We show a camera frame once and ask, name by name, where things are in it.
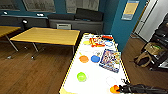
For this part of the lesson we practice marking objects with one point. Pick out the orange plastic bowl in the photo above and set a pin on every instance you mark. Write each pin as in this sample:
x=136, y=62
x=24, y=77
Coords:
x=114, y=89

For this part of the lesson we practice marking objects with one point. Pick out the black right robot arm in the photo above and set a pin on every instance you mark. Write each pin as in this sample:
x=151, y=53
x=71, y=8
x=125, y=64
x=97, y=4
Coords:
x=156, y=90

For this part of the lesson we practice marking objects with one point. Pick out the clear white round bowl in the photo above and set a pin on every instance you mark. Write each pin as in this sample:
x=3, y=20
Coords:
x=106, y=81

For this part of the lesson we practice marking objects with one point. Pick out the blue colourful game box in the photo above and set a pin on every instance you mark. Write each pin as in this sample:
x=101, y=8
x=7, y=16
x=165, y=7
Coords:
x=110, y=60

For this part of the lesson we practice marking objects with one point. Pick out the white table with toys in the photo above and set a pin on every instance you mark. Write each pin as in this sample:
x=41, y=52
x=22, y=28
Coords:
x=93, y=85

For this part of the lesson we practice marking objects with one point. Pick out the brown backpack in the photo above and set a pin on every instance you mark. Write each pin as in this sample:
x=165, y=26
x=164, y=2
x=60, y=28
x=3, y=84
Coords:
x=142, y=59

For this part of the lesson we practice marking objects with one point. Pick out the flat blue round disc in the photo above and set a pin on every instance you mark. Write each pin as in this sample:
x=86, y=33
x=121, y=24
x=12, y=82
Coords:
x=95, y=59

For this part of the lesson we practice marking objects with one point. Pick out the black wheeled cart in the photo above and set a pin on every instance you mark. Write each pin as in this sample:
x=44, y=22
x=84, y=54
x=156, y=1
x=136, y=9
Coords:
x=161, y=58

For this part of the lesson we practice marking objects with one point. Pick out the cardboard box green contents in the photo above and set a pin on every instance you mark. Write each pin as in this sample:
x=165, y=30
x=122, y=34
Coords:
x=154, y=49

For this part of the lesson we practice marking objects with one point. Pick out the white bowl blue rim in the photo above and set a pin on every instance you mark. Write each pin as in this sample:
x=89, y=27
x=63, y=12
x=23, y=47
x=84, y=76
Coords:
x=108, y=43

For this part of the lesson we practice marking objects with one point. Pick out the orange plastic item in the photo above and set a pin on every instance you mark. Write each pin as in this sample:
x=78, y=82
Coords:
x=106, y=37

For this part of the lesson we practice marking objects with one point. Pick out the small yellow plastic item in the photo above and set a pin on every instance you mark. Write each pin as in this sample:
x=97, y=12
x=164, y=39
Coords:
x=86, y=42

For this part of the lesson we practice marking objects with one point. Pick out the white hallway door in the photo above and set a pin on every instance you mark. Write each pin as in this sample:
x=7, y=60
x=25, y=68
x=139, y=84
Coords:
x=150, y=20

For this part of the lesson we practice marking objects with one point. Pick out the dark grey sofa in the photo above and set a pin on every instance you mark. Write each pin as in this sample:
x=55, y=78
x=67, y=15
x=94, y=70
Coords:
x=86, y=25

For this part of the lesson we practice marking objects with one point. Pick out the interior glass window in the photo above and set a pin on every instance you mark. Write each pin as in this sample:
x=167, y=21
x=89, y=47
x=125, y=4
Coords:
x=39, y=5
x=10, y=4
x=82, y=5

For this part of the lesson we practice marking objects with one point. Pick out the yellow wooden table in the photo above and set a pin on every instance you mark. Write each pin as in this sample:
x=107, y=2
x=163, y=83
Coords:
x=46, y=35
x=6, y=30

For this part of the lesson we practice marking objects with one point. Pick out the small black round device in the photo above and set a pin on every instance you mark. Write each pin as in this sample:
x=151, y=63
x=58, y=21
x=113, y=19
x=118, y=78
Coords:
x=24, y=22

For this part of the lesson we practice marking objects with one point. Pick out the yellow wall poster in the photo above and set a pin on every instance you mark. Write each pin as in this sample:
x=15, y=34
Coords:
x=130, y=10

